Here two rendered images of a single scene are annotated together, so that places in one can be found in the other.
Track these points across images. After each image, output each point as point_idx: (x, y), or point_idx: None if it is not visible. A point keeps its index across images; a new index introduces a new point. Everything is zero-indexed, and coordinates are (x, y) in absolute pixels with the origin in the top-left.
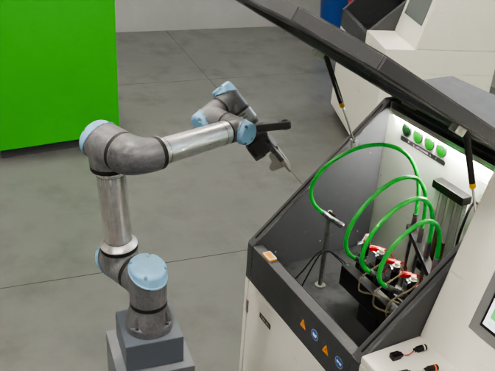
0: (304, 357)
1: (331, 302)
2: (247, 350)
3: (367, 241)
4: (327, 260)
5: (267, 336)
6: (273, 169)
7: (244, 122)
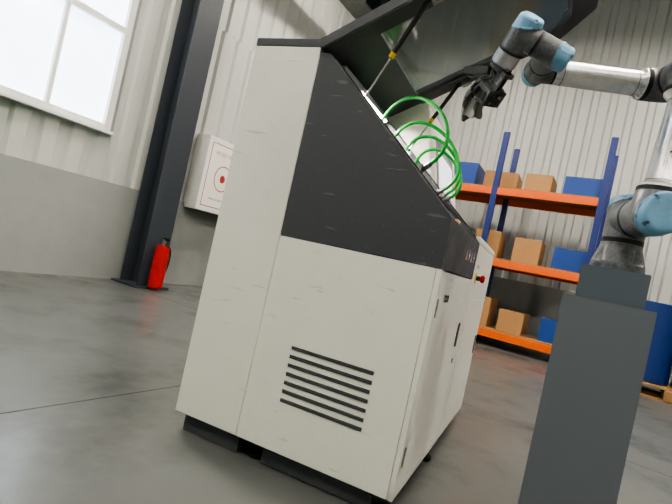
0: (461, 286)
1: None
2: (423, 373)
3: (460, 166)
4: None
5: (444, 313)
6: (479, 118)
7: None
